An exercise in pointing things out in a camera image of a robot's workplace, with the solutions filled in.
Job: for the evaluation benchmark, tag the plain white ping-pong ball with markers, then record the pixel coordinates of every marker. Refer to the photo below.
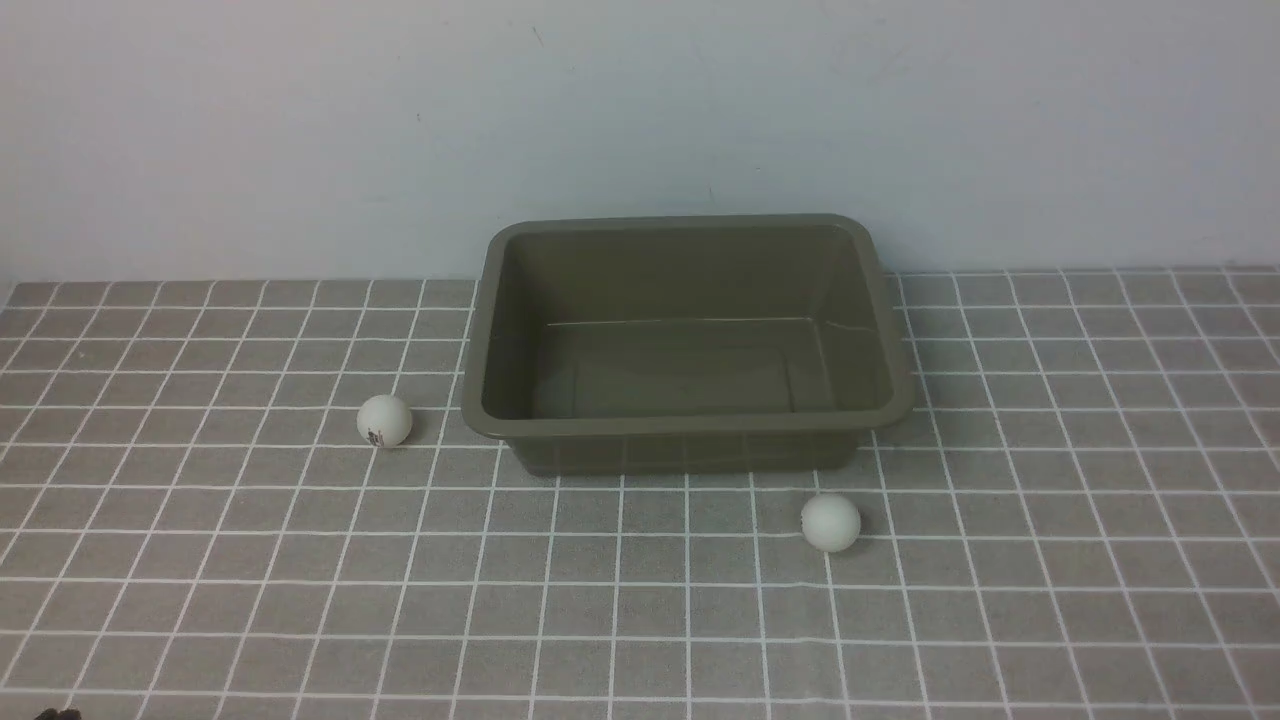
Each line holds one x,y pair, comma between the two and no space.
830,523

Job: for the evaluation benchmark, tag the white ping-pong ball with logo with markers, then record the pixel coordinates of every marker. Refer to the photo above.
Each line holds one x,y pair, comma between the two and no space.
384,421

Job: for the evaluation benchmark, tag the olive green plastic bin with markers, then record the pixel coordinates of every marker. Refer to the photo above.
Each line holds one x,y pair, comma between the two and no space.
673,345

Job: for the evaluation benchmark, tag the grey checked tablecloth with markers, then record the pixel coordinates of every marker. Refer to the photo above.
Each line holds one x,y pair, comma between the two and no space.
1079,521

